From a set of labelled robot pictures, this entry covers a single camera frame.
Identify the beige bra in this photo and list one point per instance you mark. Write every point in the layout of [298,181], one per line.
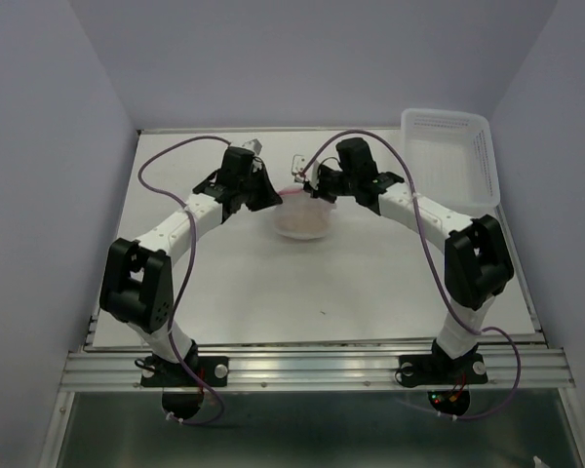
[304,221]

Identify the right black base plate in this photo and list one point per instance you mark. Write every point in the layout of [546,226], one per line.
[432,370]

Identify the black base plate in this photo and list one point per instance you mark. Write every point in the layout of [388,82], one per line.
[432,370]
[158,373]

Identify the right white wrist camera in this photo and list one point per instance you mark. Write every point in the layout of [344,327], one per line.
[299,168]

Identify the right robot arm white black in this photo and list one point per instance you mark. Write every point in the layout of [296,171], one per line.
[477,263]

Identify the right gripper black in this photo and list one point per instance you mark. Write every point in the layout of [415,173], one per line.
[316,190]

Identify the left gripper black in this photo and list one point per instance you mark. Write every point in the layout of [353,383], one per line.
[268,196]

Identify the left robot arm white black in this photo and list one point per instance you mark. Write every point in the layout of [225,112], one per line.
[138,286]

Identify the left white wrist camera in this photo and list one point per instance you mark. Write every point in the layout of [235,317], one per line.
[253,145]

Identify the white mesh laundry bag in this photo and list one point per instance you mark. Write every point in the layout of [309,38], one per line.
[295,198]

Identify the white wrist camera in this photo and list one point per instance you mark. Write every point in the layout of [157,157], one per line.
[253,145]
[299,168]

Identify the white plastic basket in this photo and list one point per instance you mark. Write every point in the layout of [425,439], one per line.
[451,157]

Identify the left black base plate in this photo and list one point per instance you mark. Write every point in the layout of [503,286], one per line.
[158,373]

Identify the aluminium mounting rail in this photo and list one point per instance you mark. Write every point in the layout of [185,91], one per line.
[317,368]

